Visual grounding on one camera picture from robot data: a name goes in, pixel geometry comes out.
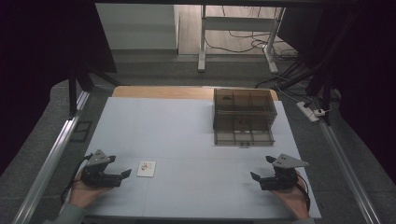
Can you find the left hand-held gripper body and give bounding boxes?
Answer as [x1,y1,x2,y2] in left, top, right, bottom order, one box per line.
[80,149,122,189]

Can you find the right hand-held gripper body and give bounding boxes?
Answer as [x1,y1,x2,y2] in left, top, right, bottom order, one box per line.
[259,153,310,191]

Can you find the small white jewellery card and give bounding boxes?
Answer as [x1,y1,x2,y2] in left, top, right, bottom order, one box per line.
[136,160,157,178]

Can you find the brown transparent drawer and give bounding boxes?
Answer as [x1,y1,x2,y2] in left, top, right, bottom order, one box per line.
[213,117,276,147]

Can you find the brown transparent drawer box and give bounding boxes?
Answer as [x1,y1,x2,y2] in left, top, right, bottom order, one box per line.
[212,87,278,131]

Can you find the person's right hand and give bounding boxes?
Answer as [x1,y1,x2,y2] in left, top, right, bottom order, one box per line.
[270,169,311,219]

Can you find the person's left hand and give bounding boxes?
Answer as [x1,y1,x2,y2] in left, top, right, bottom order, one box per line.
[68,171,110,209]

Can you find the white power strip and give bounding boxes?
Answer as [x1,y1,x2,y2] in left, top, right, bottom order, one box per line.
[295,101,320,123]

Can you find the white table cover sheet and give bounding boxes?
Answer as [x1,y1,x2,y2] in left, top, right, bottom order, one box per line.
[81,96,322,219]

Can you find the black metal stand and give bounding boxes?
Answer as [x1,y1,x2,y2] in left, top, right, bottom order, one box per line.
[279,59,335,127]
[67,60,124,119]

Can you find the black curtain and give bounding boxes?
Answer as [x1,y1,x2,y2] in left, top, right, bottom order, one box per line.
[276,0,396,185]
[0,0,118,176]

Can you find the white cabinet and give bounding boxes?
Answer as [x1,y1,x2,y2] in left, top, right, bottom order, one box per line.
[94,3,181,51]

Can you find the right hand-held gripper cable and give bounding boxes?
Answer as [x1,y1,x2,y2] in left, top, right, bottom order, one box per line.
[294,173,312,213]

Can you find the hand-held gripper cable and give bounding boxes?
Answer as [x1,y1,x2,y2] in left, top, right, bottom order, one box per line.
[294,173,312,213]
[60,153,94,205]

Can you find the left hand-held gripper cable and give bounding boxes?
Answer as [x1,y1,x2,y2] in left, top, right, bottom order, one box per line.
[60,153,94,205]

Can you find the aluminium rail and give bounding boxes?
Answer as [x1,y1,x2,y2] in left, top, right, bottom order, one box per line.
[11,90,92,224]
[317,119,382,224]

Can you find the black floor cables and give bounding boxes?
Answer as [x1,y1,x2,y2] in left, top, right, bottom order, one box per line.
[204,6,316,104]

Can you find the white desk frame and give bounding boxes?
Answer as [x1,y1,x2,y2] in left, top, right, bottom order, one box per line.
[197,4,287,75]

